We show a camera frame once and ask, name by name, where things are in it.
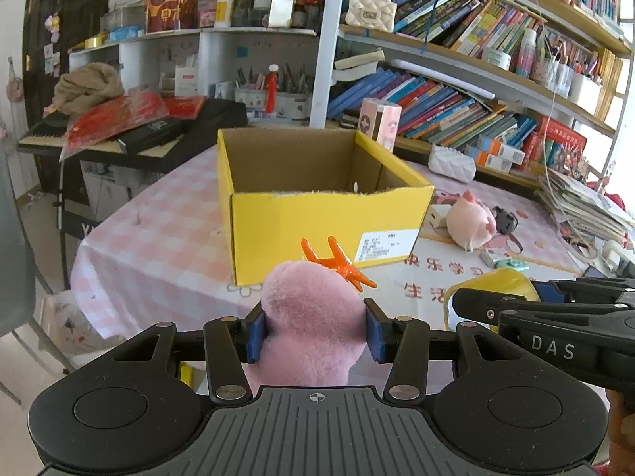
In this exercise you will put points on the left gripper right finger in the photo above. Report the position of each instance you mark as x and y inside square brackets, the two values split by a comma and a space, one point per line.
[404, 344]

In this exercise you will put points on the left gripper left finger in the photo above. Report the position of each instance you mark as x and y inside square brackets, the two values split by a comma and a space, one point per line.
[230, 342]

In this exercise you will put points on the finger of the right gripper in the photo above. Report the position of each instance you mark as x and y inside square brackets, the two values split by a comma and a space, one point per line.
[586, 290]

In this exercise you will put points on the pink plush toy orange feet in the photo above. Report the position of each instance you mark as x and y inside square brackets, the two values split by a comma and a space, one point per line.
[315, 320]

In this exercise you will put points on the yellow curved object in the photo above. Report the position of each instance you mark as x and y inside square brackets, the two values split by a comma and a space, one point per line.
[507, 282]

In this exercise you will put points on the mint green small gadget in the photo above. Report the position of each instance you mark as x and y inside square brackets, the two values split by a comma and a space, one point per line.
[512, 264]

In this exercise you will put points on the stack of papers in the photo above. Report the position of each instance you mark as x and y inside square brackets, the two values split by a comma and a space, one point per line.
[581, 208]

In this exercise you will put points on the pink checkered tablecloth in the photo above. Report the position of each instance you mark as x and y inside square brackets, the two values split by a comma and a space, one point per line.
[163, 257]

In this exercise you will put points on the white phone charger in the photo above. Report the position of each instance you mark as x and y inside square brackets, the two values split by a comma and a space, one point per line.
[437, 215]

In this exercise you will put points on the pink pig plush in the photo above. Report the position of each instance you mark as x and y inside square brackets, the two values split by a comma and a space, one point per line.
[470, 223]

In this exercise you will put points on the orange blue white box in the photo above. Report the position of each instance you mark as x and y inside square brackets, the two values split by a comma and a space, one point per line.
[502, 150]

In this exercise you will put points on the yellow cardboard box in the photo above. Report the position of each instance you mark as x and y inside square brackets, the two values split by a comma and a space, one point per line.
[279, 187]

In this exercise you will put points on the red hardcover book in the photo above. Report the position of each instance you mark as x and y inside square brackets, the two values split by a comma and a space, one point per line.
[549, 141]

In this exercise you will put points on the white quilted purse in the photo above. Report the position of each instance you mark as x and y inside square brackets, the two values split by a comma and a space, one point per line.
[451, 163]

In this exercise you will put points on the black electronic keyboard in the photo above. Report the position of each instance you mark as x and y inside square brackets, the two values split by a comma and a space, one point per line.
[163, 145]

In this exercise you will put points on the pink cartoon box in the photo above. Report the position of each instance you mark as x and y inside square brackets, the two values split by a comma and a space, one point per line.
[379, 119]

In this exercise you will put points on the red plastic bag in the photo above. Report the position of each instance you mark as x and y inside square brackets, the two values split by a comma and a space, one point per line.
[112, 118]

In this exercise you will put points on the beige crumpled cloth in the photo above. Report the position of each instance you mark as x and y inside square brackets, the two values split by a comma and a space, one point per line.
[81, 90]

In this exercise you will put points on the cream quilted pearl handbag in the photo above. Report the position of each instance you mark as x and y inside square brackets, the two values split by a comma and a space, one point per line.
[372, 14]

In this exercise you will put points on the white yellow bottle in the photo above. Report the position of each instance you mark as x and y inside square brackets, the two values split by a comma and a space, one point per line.
[223, 13]

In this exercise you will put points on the fortune god decorated tin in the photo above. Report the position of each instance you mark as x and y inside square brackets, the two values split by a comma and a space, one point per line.
[166, 15]

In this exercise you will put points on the black small strap device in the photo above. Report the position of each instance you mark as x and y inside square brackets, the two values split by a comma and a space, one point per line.
[506, 225]

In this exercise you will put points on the white bookshelf frame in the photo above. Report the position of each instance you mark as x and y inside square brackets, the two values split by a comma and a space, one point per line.
[502, 84]

